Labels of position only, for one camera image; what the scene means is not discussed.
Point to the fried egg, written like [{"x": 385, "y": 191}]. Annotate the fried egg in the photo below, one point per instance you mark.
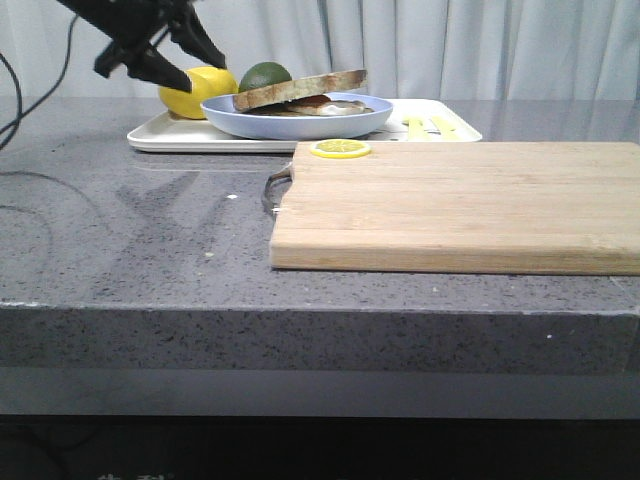
[{"x": 324, "y": 106}]

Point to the wooden cutting board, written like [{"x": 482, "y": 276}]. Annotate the wooden cutting board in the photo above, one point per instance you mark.
[{"x": 485, "y": 207}]

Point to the bread slice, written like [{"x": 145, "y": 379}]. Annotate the bread slice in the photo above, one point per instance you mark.
[
  {"x": 278, "y": 110},
  {"x": 299, "y": 88}
]

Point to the yellow plastic knife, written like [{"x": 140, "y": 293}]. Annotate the yellow plastic knife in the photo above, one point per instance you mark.
[{"x": 446, "y": 129}]

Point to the yellow plastic fork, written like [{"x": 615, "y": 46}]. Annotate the yellow plastic fork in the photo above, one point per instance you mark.
[{"x": 415, "y": 129}]

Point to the front yellow lemon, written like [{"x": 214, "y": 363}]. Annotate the front yellow lemon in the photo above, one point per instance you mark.
[{"x": 207, "y": 82}]

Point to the light blue plate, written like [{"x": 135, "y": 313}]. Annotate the light blue plate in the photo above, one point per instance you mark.
[{"x": 222, "y": 114}]

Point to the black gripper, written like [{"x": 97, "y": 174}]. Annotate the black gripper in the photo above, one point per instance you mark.
[{"x": 131, "y": 25}]

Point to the lemon slice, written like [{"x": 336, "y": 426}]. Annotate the lemon slice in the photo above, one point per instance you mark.
[{"x": 340, "y": 148}]

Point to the green lime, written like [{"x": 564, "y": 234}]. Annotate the green lime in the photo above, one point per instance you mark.
[{"x": 263, "y": 74}]

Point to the grey curtain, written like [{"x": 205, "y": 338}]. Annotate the grey curtain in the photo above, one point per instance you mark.
[{"x": 451, "y": 50}]

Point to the white tray with bear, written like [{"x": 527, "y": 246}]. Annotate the white tray with bear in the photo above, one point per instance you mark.
[{"x": 167, "y": 134}]

